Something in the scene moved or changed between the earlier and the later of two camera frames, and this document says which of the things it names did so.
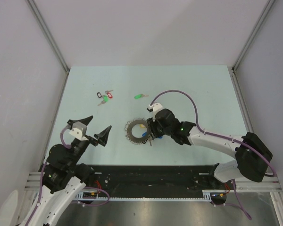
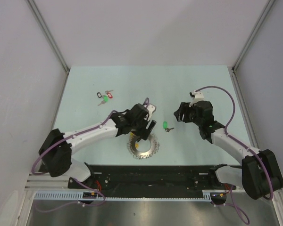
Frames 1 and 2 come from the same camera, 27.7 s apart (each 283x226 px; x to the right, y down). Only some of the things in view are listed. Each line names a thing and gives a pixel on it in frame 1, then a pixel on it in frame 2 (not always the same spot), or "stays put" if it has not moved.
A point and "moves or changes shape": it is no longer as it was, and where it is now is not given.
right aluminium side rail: x=241 y=99 stays put
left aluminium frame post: x=51 y=40 stays put
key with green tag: x=138 y=96 moves or changes shape
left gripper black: x=102 y=137 → x=144 y=133
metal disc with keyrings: x=128 y=130 moves or changes shape
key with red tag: x=108 y=93 stays put
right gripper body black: x=155 y=127 → x=190 y=115
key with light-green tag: x=105 y=99 stays put
